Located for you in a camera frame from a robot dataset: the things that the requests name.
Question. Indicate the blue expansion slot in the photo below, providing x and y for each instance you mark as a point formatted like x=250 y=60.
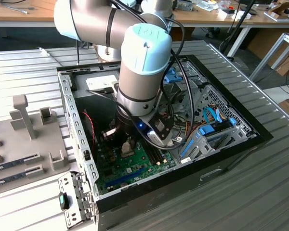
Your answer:
x=125 y=178

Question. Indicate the blue plastic drive rail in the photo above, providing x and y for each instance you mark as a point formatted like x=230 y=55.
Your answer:
x=187 y=148

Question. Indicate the grey power supply unit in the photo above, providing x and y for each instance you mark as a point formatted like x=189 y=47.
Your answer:
x=96 y=81

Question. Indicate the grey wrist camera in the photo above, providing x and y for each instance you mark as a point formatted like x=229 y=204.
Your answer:
x=109 y=133

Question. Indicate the wooden desk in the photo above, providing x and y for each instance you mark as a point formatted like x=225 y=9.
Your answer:
x=26 y=16

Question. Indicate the aluminium profile frame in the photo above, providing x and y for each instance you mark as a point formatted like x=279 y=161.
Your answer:
x=266 y=57

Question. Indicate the black open PC case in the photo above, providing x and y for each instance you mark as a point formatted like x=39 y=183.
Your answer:
x=231 y=168

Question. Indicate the black stand pole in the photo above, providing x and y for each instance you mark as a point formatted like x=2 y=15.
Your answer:
x=242 y=14

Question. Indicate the silver green CPU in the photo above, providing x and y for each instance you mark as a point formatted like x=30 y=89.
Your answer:
x=128 y=149

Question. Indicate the black RAM slot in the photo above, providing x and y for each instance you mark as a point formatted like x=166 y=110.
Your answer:
x=153 y=156
x=149 y=156
x=156 y=155
x=159 y=155

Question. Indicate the silver disk bay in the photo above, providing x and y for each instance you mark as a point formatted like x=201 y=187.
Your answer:
x=201 y=149

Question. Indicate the open cardboard box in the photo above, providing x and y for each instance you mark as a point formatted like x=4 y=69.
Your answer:
x=279 y=9

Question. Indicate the blue plastic drive latch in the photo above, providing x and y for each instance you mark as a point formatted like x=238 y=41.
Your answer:
x=174 y=77

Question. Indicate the grey plastic parts rack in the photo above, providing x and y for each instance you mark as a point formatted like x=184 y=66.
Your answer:
x=38 y=144

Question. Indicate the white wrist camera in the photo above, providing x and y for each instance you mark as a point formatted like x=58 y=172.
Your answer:
x=155 y=137

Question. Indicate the silver expansion bracket cover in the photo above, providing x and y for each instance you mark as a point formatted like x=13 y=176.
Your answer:
x=72 y=183

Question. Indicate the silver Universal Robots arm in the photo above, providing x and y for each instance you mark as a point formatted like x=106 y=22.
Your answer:
x=139 y=84

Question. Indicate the green motherboard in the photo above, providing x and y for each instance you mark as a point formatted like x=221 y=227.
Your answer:
x=139 y=168

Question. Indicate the black blue bracket latch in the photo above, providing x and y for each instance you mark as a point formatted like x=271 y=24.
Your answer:
x=62 y=201

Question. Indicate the small white box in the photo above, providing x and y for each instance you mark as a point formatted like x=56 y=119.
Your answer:
x=224 y=14

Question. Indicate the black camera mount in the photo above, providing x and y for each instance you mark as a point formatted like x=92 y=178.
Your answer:
x=161 y=125

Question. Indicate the hard disk in blue carrier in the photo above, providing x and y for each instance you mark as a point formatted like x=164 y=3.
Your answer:
x=206 y=130

